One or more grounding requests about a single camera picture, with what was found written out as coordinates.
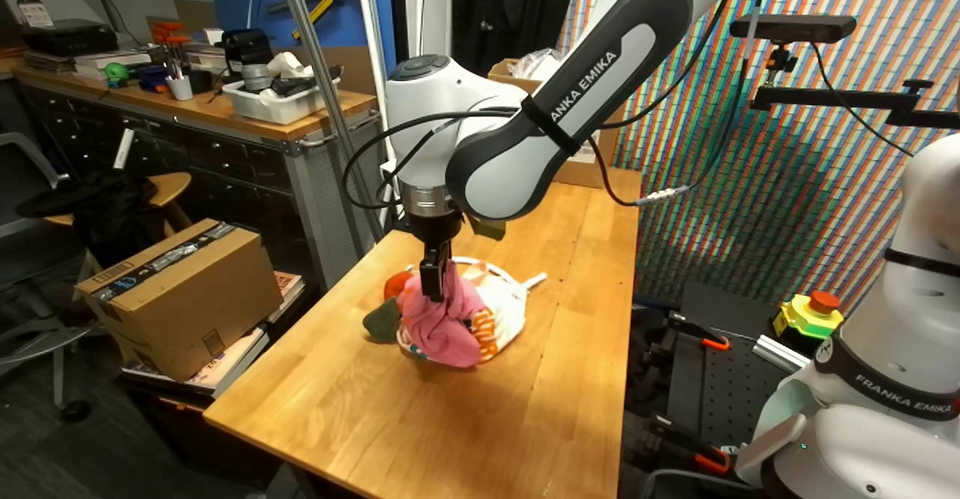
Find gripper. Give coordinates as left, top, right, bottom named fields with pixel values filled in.
left=409, top=211, right=467, bottom=302

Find pink cloth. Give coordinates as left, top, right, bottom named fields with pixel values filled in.
left=396, top=259, right=488, bottom=368

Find orange soft toy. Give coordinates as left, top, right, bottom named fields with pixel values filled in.
left=383, top=270, right=415, bottom=302

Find dark green soft toy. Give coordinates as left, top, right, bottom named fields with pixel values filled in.
left=363, top=297, right=404, bottom=344

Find open cardboard box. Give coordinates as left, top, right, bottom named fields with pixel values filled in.
left=487, top=56, right=625, bottom=189

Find silver metal pole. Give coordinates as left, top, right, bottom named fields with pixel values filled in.
left=268, top=0, right=381, bottom=254

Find white plastic bin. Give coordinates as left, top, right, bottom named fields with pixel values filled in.
left=222, top=75, right=343, bottom=125

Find workbench with drawers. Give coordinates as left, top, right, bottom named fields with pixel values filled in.
left=10, top=62, right=385, bottom=291

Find brown cardboard box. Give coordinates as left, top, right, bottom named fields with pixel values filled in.
left=74, top=218, right=285, bottom=383

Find wooden stool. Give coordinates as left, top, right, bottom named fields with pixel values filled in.
left=41, top=171, right=194, bottom=239

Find black curtain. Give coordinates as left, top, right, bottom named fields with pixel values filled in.
left=450, top=0, right=583, bottom=77

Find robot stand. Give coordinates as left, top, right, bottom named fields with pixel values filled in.
left=626, top=281, right=830, bottom=499

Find white cup of pens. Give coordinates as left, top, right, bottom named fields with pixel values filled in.
left=152, top=22, right=195, bottom=101

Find black garment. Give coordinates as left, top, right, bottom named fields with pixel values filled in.
left=15, top=168, right=167, bottom=269

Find blue container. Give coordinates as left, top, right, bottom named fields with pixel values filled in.
left=136, top=65, right=170, bottom=94

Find silver aluminium bar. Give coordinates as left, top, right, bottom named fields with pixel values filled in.
left=753, top=334, right=812, bottom=374

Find colourful patterned backdrop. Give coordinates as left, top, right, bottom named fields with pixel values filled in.
left=556, top=0, right=960, bottom=314

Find yellow emergency stop button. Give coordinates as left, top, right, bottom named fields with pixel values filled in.
left=772, top=290, right=845, bottom=340

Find office chair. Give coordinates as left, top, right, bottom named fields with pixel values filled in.
left=0, top=131, right=102, bottom=422

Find black printer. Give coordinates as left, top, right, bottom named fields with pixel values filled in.
left=20, top=20, right=120, bottom=58

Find black clamp with orange handle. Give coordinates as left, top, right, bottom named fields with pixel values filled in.
left=649, top=415, right=734, bottom=477
left=666, top=311, right=732, bottom=352

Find grey cable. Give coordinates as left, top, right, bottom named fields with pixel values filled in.
left=637, top=468, right=745, bottom=499

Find camera on mount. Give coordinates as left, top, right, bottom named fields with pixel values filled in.
left=729, top=13, right=960, bottom=130

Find black cable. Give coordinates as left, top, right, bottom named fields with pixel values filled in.
left=812, top=41, right=917, bottom=159

